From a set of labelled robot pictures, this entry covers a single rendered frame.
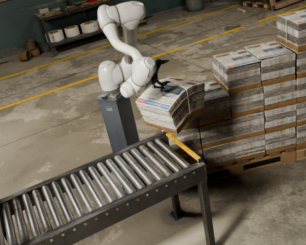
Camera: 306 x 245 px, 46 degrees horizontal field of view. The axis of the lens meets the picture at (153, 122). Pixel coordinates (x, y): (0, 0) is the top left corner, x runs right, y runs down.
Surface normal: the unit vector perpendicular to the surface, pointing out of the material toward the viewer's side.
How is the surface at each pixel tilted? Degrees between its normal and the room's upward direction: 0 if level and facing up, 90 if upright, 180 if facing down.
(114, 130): 90
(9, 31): 90
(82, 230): 90
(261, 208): 0
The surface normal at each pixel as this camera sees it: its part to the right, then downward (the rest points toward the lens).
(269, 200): -0.18, -0.87
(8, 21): 0.44, 0.36
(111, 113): -0.48, 0.49
